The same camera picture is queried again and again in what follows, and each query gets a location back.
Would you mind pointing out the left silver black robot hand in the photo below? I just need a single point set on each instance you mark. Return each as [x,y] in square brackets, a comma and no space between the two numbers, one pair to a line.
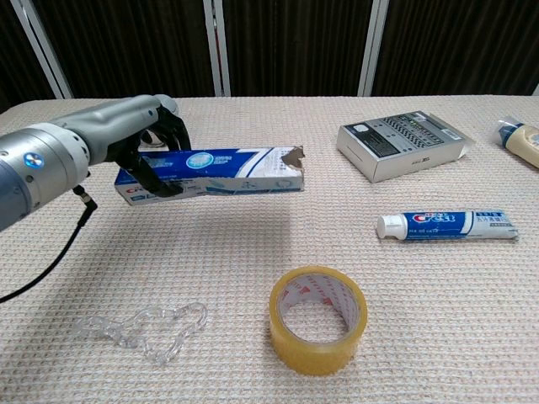
[113,122]

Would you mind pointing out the blue white toothpaste box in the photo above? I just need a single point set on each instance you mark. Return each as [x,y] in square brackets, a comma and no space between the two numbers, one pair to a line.
[244,168]

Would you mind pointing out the blue white toothpaste tube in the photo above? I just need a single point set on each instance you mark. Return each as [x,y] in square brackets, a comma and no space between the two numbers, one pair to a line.
[442,225]

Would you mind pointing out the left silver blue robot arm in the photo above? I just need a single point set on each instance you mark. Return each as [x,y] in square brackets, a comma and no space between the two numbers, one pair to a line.
[42,177]

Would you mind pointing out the silver printed cardboard box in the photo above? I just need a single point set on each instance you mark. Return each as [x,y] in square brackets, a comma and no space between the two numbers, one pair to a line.
[391,143]

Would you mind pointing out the beige woven tablecloth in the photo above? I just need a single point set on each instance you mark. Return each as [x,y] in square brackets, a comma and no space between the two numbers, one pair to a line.
[295,235]

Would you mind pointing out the yellowish clear tape roll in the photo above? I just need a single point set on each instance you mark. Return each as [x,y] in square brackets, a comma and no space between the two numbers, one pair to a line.
[316,357]

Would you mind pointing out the beige bottle with blue cap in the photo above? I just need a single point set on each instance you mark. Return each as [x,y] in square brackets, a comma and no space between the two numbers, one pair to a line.
[524,141]

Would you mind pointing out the white partition post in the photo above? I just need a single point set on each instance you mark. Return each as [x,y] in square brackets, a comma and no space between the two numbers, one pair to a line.
[372,42]
[219,63]
[40,42]

